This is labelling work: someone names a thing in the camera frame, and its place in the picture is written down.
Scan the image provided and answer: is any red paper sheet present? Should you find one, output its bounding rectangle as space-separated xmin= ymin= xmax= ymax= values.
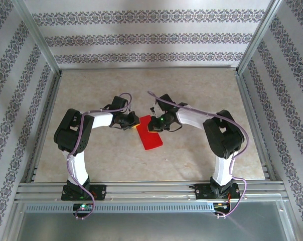
xmin=135 ymin=114 xmax=165 ymax=152

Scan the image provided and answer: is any grey metal sheet panel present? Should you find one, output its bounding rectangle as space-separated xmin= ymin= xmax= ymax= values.
xmin=12 ymin=200 xmax=296 ymax=241

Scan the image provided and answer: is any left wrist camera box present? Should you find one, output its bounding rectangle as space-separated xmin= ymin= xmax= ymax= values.
xmin=108 ymin=96 xmax=128 ymax=112

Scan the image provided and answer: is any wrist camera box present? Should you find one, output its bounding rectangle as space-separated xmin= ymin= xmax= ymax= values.
xmin=155 ymin=93 xmax=179 ymax=112
xmin=108 ymin=96 xmax=128 ymax=112

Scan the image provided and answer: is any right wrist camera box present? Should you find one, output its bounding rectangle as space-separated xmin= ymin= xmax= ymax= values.
xmin=155 ymin=93 xmax=179 ymax=112

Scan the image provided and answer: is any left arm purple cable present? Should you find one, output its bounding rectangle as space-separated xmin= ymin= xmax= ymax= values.
xmin=66 ymin=92 xmax=132 ymax=221

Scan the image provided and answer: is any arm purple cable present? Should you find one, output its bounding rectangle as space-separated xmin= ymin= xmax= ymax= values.
xmin=147 ymin=90 xmax=250 ymax=219
xmin=66 ymin=92 xmax=132 ymax=221

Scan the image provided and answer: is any aluminium rear rail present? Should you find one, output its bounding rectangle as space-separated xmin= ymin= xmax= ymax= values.
xmin=58 ymin=65 xmax=240 ymax=72

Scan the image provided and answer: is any aluminium side rail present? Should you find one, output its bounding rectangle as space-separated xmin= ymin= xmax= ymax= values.
xmin=26 ymin=72 xmax=63 ymax=184
xmin=235 ymin=71 xmax=276 ymax=181

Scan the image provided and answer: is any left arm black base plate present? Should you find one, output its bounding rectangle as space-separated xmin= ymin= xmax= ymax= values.
xmin=61 ymin=184 xmax=107 ymax=201

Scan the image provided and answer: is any grey slotted cable duct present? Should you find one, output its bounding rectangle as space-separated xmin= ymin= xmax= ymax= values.
xmin=25 ymin=202 xmax=215 ymax=213

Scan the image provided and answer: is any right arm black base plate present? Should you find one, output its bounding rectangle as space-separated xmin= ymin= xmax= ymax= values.
xmin=194 ymin=182 xmax=240 ymax=201

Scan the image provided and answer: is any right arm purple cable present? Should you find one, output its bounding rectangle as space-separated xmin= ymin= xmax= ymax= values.
xmin=147 ymin=90 xmax=250 ymax=219

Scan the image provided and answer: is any aluminium frame post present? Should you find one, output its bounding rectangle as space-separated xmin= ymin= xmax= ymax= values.
xmin=12 ymin=0 xmax=63 ymax=76
xmin=238 ymin=0 xmax=286 ymax=76

